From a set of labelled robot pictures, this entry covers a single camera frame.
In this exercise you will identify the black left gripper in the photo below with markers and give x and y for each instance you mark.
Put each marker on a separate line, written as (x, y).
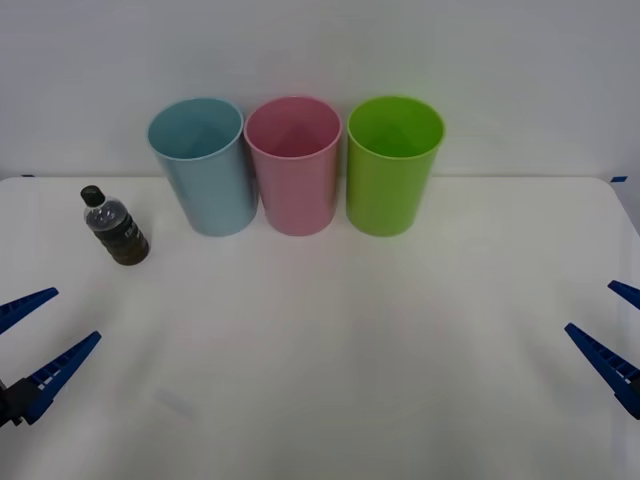
(2, 405)

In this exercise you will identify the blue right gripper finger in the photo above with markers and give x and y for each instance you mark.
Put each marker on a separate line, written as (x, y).
(627, 292)
(602, 360)

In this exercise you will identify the dark plastic bottle black cap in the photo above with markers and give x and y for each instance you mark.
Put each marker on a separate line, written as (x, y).
(120, 235)

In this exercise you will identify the pale blue plastic bin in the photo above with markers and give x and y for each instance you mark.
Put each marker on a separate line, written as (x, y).
(210, 195)

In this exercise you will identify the green plastic bin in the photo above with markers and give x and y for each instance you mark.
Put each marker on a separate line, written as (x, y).
(387, 195)

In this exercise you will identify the pink plastic bin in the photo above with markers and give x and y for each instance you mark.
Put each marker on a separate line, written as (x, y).
(297, 195)

